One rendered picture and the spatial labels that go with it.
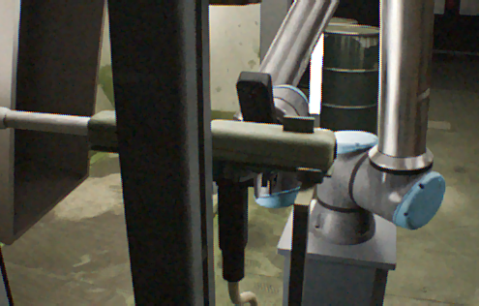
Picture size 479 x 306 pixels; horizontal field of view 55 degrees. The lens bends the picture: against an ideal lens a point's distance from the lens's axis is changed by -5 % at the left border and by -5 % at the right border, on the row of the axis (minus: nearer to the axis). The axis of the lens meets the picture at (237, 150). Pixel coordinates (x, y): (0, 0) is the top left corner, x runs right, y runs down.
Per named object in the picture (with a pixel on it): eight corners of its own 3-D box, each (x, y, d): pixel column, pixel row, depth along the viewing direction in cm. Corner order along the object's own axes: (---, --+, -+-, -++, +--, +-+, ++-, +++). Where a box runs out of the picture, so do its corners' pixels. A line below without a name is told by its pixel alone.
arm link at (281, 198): (276, 184, 101) (277, 127, 97) (313, 205, 92) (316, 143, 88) (237, 196, 96) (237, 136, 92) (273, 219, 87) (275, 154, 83)
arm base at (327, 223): (376, 215, 141) (379, 185, 138) (374, 249, 124) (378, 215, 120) (313, 207, 146) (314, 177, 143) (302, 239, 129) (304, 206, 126)
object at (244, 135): (325, 280, 64) (339, 114, 56) (320, 302, 59) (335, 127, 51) (24, 226, 77) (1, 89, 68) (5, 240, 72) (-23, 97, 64)
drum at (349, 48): (306, 121, 442) (310, 23, 411) (368, 123, 440) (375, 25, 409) (313, 143, 387) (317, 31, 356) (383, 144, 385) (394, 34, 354)
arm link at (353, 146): (344, 179, 141) (349, 122, 135) (389, 200, 128) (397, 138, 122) (305, 192, 134) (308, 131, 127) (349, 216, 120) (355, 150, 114)
